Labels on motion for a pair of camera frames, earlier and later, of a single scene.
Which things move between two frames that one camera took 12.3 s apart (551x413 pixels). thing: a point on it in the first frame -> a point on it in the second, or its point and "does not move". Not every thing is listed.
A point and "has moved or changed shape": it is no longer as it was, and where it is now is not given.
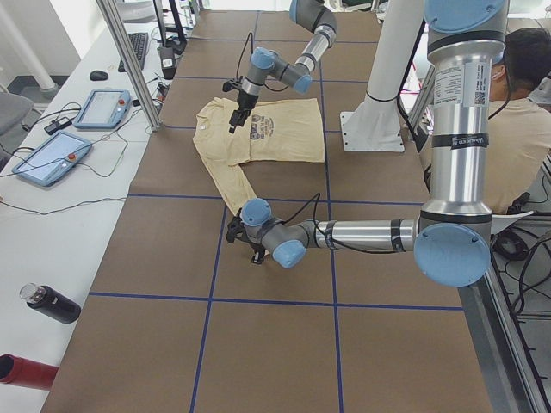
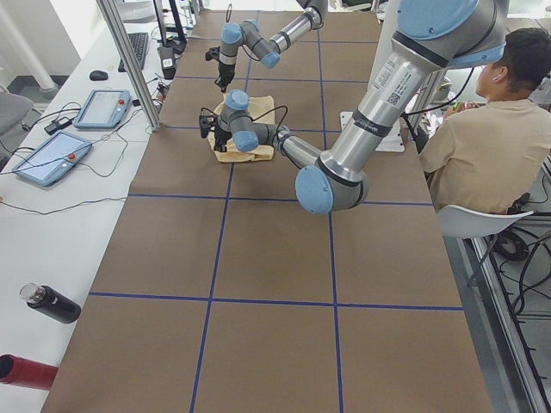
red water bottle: (25, 372) does not move
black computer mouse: (98, 76) does not move
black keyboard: (139, 44) does not move
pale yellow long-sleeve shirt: (277, 131) has moved or changed shape
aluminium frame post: (113, 25) does not move
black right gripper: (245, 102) -> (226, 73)
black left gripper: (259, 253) -> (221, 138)
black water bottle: (50, 303) does not move
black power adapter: (61, 123) does not move
